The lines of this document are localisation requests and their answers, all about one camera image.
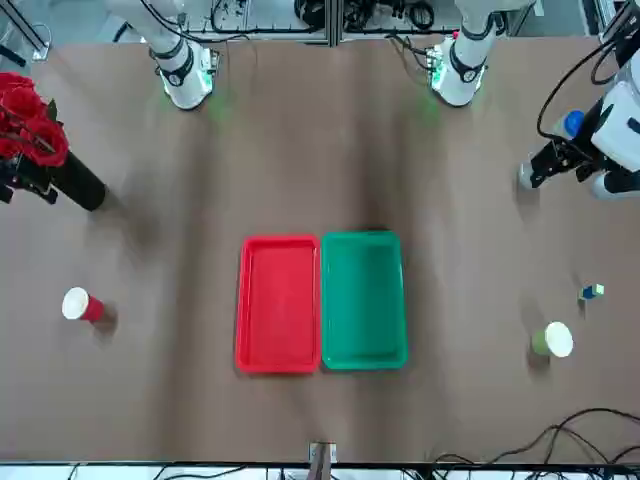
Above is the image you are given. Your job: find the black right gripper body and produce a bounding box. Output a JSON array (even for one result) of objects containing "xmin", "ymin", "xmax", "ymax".
[{"xmin": 0, "ymin": 158, "xmax": 25, "ymax": 202}]

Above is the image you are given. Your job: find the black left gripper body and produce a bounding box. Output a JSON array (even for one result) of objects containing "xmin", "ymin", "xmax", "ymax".
[{"xmin": 549, "ymin": 135, "xmax": 597, "ymax": 183}]

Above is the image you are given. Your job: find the red paper cup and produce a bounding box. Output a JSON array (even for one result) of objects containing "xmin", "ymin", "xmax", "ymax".
[{"xmin": 61, "ymin": 286, "xmax": 107, "ymax": 326}]

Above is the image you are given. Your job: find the green paper cup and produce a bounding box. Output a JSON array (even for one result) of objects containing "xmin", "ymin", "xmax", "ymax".
[{"xmin": 530, "ymin": 321, "xmax": 575, "ymax": 359}]

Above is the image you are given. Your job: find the green plastic tray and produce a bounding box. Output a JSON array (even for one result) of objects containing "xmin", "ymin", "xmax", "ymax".
[{"xmin": 320, "ymin": 230, "xmax": 409, "ymax": 372}]

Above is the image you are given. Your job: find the red plastic tray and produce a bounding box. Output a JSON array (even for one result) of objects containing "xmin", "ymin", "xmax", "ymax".
[{"xmin": 233, "ymin": 234, "xmax": 322, "ymax": 375}]

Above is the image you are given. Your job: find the clear bottle with blue cap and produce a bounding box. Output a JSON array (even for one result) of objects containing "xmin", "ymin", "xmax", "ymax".
[{"xmin": 518, "ymin": 110, "xmax": 586, "ymax": 191}]

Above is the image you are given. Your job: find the black cylindrical vase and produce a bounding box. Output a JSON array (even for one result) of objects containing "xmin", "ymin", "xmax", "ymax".
[{"xmin": 47, "ymin": 149, "xmax": 108, "ymax": 212}]

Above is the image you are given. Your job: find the red rose bouquet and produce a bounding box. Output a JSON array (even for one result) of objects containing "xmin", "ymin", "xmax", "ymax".
[{"xmin": 0, "ymin": 72, "xmax": 70, "ymax": 170}]

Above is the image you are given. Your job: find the black bar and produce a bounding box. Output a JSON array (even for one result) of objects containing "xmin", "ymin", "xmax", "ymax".
[{"xmin": 0, "ymin": 45, "xmax": 27, "ymax": 68}]

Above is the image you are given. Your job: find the small green circuit board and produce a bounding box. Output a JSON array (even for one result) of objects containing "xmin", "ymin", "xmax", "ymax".
[{"xmin": 425, "ymin": 43, "xmax": 447, "ymax": 87}]

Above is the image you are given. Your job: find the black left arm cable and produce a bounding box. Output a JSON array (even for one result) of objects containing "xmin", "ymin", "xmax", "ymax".
[{"xmin": 537, "ymin": 34, "xmax": 624, "ymax": 147}]

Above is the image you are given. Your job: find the aluminium profile rail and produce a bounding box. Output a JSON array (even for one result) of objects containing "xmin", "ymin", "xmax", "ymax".
[{"xmin": 598, "ymin": 0, "xmax": 632, "ymax": 37}]

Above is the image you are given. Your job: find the black table cable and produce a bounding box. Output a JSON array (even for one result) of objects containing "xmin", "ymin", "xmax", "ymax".
[
  {"xmin": 492, "ymin": 424, "xmax": 640, "ymax": 469},
  {"xmin": 429, "ymin": 407, "xmax": 640, "ymax": 467}
]

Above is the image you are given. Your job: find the aluminium frame post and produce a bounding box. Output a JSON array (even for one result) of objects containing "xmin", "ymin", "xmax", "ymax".
[{"xmin": 319, "ymin": 0, "xmax": 344, "ymax": 49}]

